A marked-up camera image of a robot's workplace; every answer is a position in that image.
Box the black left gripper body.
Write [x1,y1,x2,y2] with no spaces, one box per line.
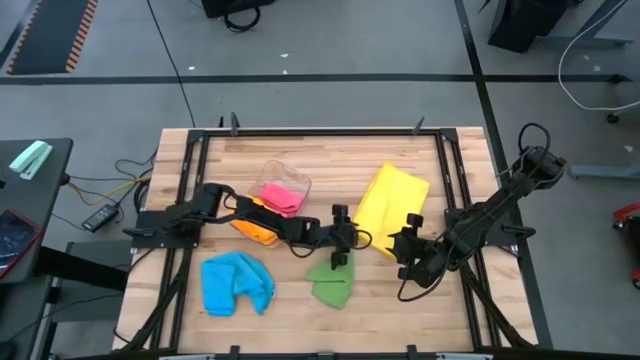
[318,223,360,253]

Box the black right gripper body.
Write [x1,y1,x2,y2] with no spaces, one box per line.
[391,231,450,290]

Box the green microfiber towel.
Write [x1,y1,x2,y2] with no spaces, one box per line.
[304,252,356,310]

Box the yellow microfiber towel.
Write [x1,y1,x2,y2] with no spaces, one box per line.
[352,162,431,260]

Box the pink microfiber towel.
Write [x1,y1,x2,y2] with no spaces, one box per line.
[259,182,306,219]

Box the clear plastic bin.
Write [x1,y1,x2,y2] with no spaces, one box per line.
[227,159,312,249]

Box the orange microfiber towel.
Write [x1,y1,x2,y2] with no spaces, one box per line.
[229,194,280,247]

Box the blue microfiber towel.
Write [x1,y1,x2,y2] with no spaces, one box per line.
[200,250,276,318]

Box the grey metal desk foot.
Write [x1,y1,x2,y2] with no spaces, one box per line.
[569,164,640,180]
[539,30,637,47]

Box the red wheeled cart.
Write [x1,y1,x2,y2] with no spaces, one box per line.
[613,202,640,290]

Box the black equipment cabinet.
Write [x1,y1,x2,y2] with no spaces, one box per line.
[488,0,569,54]

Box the black computer tower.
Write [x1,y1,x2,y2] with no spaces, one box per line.
[201,0,277,19]

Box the black power adapter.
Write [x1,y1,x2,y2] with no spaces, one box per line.
[81,203,120,233]

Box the grey desk base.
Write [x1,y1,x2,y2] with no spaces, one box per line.
[47,239,134,324]

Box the black side desk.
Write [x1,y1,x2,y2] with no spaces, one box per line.
[0,138,75,285]

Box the mint green stapler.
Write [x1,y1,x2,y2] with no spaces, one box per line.
[8,140,54,181]

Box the smartphone in red case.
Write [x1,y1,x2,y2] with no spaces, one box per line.
[0,209,44,280]

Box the black mat with orange stripes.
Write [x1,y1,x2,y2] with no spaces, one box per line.
[7,0,99,76]

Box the black aluminium table frame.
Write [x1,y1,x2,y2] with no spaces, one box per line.
[112,126,554,360]

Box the black coiled cable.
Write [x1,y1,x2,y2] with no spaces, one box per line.
[223,4,262,34]

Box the white floor cable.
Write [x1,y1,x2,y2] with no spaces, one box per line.
[558,0,640,112]

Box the black floor cable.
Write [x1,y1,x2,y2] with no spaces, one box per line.
[146,0,197,129]

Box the yellow floor cable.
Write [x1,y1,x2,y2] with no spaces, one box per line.
[67,177,139,207]

